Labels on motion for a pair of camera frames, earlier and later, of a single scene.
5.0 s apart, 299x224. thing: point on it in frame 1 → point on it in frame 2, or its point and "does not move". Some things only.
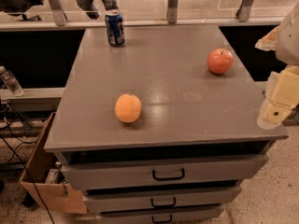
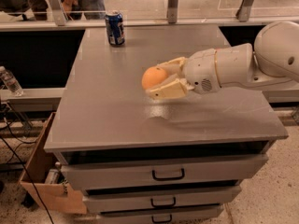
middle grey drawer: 112,203 does not move
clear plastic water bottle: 11,82 does not move
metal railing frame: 59,21 does not move
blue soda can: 115,26 does not move
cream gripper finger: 268,43 → 174,66
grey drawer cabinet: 161,130 does not move
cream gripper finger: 281,99 → 176,89
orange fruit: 128,108 → 153,76
